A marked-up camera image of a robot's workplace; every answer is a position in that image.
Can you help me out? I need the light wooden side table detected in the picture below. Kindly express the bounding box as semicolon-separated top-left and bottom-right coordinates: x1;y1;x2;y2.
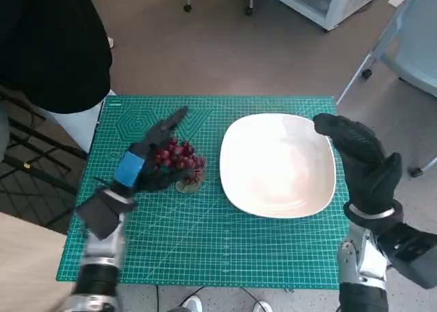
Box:
0;211;86;312

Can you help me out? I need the office chair wheeled base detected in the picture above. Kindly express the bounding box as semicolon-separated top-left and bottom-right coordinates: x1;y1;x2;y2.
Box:
182;0;267;16

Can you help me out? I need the left black wrist camera box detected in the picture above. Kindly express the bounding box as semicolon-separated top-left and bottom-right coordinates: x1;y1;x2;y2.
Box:
74;188;123;241

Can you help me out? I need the black floor cable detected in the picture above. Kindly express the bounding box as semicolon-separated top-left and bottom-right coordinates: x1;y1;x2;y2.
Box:
238;287;262;307
177;285;209;308

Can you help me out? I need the person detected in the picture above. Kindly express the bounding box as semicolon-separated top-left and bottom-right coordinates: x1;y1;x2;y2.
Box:
0;0;115;162

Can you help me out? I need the red toy grape bunch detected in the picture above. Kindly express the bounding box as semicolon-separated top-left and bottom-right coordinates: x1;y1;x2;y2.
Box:
152;137;208;193

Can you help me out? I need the right black gloved robot hand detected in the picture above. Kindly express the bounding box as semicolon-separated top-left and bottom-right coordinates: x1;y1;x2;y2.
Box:
313;113;403;217

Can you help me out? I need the left bare black robot hand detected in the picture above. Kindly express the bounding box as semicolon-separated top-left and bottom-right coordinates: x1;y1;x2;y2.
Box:
114;105;191;193

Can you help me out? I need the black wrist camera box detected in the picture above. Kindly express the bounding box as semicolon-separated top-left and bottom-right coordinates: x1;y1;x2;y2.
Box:
74;188;123;241
375;221;437;289

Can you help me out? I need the black metal folding frame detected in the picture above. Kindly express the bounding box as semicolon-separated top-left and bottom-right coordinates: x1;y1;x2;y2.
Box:
0;85;89;236

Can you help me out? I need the green cutting mat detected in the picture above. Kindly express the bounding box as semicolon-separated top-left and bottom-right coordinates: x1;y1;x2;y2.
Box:
55;94;346;289

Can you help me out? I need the right black wrist camera box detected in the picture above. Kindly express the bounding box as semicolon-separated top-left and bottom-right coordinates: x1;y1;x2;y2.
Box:
375;221;437;289

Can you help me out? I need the pale blue mesh chair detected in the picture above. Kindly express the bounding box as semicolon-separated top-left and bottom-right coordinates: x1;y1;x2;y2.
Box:
336;0;437;179

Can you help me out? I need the white mesh cabinet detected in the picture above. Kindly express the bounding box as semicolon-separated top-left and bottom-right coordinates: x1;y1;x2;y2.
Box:
264;0;397;33

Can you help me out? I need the white square plate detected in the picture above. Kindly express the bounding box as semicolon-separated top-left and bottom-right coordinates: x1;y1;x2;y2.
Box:
219;113;337;219

